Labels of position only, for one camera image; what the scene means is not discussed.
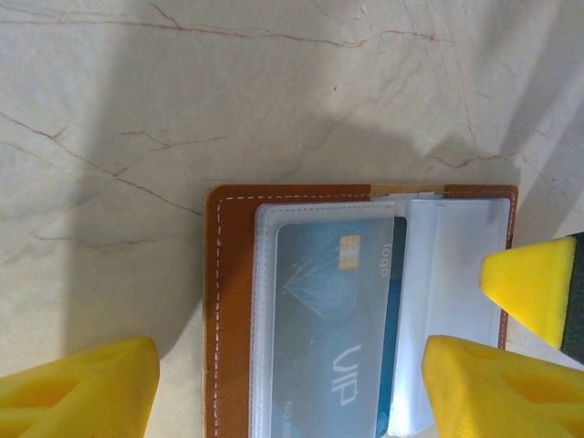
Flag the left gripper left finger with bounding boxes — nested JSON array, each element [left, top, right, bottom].
[[0, 336, 162, 438]]

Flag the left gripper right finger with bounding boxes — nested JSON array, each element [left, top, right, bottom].
[[422, 335, 584, 438]]

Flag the brown leather card holder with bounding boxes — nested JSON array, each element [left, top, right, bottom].
[[203, 183, 520, 438]]

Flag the blue VIP credit card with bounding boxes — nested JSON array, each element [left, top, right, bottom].
[[271, 214, 408, 438]]

